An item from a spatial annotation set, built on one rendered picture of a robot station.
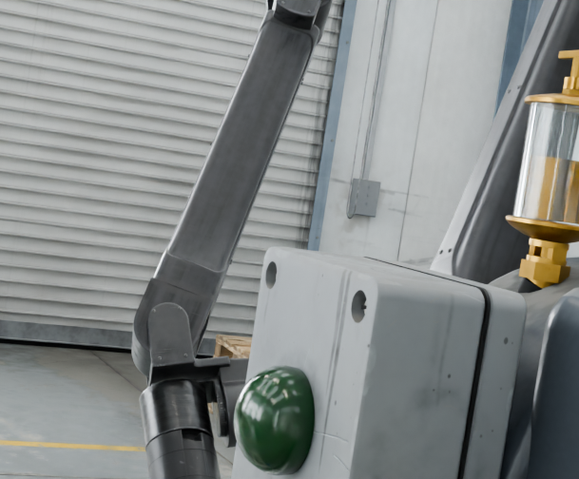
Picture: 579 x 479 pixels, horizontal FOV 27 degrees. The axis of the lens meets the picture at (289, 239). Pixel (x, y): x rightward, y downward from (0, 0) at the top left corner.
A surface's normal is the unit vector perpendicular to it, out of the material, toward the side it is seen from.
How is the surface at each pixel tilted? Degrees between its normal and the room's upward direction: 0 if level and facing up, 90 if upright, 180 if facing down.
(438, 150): 90
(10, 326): 90
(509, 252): 73
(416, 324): 90
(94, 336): 90
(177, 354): 61
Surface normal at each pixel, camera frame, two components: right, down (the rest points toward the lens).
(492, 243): 0.29, -0.22
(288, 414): 0.04, -0.25
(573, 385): -0.91, -0.11
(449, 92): 0.40, 0.11
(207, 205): 0.09, -0.44
